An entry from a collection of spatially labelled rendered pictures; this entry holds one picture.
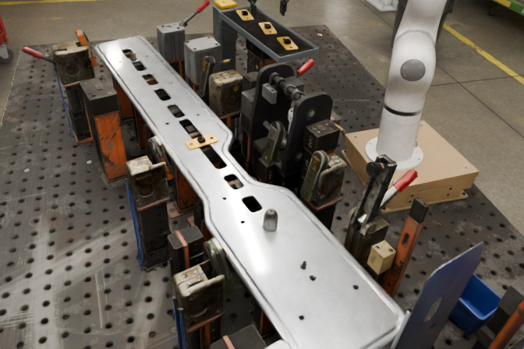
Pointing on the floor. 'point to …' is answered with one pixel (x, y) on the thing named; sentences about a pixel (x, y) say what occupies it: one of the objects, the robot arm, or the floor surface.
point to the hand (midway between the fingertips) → (267, 12)
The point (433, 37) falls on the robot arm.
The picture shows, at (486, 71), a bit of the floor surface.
